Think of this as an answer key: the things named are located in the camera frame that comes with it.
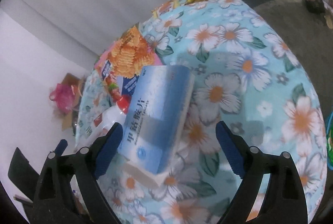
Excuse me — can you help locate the floral blue tablecloth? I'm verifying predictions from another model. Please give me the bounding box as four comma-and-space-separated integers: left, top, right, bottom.
76, 0, 327, 223

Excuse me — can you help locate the orange yellow snack packet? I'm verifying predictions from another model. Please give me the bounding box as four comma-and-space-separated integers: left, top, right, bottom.
152, 0, 179, 18

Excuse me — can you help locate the pink plastic bag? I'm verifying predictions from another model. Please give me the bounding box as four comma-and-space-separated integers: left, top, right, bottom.
49, 83, 75, 114

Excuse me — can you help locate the blue white medicine box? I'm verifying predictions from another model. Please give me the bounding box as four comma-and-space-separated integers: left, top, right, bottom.
118, 65, 195, 189

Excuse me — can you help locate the white bottle red cap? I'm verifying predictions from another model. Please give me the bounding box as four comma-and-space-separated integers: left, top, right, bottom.
74, 94, 131, 152

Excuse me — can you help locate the orange pink chip bag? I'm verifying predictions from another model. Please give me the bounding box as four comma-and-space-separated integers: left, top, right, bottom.
94, 26, 162, 102

